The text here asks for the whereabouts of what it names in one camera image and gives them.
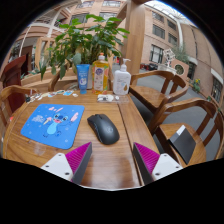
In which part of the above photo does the black notebook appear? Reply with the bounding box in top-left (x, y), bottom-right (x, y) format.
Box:
top-left (168, 124), bottom-right (197, 165)

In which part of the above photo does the red-brown wooden pedestal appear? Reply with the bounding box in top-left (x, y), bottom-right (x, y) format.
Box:
top-left (0, 54), bottom-right (28, 115)

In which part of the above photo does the blue cartoon mouse pad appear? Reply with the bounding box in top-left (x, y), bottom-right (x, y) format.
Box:
top-left (20, 103), bottom-right (86, 151)

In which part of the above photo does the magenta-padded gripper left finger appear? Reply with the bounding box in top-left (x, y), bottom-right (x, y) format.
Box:
top-left (40, 141), bottom-right (93, 185)

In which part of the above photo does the green potted plant white pot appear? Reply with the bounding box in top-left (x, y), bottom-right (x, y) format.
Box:
top-left (39, 13), bottom-right (131, 91)

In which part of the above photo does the orange liquid clear bottle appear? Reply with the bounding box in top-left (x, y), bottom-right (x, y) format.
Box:
top-left (91, 52), bottom-right (111, 96)

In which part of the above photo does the black computer mouse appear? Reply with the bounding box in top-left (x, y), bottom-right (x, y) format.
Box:
top-left (86, 113), bottom-right (121, 146)

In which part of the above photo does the blue squeeze tube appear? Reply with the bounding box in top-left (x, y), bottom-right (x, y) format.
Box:
top-left (75, 63), bottom-right (91, 96)

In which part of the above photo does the clear plastic packet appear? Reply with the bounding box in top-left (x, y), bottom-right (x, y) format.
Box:
top-left (96, 93), bottom-right (130, 104)

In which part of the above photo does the white outdoor sculpture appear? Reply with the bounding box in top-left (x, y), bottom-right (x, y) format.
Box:
top-left (162, 48), bottom-right (176, 68)

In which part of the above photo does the blue sticker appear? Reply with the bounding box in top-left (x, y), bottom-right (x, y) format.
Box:
top-left (62, 89), bottom-right (75, 97)

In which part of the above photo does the white pump bottle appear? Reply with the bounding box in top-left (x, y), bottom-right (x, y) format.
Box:
top-left (112, 58), bottom-right (132, 97)

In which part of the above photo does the wooden armchair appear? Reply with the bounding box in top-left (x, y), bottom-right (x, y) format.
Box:
top-left (47, 63), bottom-right (80, 93)
top-left (128, 69), bottom-right (190, 115)
top-left (147, 97), bottom-right (224, 168)
top-left (0, 84), bottom-right (40, 128)

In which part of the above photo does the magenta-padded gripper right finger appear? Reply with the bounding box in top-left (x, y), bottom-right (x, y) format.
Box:
top-left (132, 142), bottom-right (184, 186)

